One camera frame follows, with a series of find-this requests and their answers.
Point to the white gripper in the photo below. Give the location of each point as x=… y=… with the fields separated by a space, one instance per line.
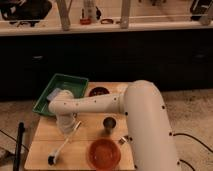
x=65 y=123

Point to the white brush with black bristles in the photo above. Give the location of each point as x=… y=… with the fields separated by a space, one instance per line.
x=52 y=158

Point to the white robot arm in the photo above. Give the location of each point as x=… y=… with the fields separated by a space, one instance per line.
x=147 y=121

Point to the grey sponge in tray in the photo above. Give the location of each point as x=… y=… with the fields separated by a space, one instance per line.
x=53 y=94

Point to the green plastic tray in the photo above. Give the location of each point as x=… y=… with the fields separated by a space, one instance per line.
x=77 y=85

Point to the small metal cup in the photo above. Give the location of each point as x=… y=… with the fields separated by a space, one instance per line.
x=109 y=124

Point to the dark round bowl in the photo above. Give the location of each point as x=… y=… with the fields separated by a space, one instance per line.
x=98 y=91

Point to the black pole at left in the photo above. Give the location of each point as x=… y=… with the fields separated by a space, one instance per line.
x=17 y=158

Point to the orange plastic bowl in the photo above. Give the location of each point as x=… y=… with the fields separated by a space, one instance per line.
x=103 y=155

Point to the white bottle on shelf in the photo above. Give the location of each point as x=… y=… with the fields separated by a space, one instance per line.
x=90 y=9

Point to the black bag on shelf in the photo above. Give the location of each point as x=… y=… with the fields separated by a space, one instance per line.
x=24 y=11

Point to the grey diagonal frame strut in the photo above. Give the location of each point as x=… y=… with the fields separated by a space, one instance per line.
x=63 y=13

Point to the grey vertical frame post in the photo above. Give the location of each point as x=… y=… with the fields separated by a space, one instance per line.
x=125 y=12

